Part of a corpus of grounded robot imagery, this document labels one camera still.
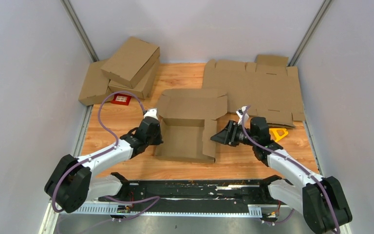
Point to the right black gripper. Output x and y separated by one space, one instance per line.
227 136

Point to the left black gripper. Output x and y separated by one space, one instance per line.
159 140

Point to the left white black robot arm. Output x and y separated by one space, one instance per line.
74 179

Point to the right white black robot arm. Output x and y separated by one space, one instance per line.
321 200

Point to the flat-lying folded cardboard box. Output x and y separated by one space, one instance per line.
96 86

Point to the red plastic tray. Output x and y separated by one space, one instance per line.
121 99

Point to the yellow plastic triangle piece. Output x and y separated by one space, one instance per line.
278 133

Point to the flat cardboard sheet stack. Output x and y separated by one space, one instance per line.
268 86

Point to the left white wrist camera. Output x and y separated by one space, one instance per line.
151 112

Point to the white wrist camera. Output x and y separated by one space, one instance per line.
151 112
243 115

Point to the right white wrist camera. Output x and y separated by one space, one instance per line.
243 115

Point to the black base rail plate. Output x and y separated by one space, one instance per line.
225 196

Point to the left aluminium corner post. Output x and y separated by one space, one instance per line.
80 29

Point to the aluminium corner post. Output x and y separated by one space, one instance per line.
323 9
80 29

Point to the right aluminium corner post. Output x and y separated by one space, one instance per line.
323 9

